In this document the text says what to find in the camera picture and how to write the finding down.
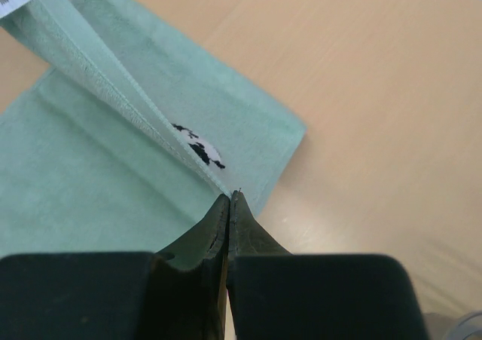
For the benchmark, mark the light teal towel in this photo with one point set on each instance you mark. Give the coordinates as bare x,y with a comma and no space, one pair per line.
134,130

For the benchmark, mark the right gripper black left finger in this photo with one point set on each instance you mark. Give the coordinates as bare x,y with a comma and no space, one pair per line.
176,293

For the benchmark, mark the clear plastic storage bin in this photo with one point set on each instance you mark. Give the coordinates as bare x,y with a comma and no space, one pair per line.
440,326

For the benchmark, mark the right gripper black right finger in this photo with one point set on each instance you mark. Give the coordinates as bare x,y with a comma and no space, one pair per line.
275,294

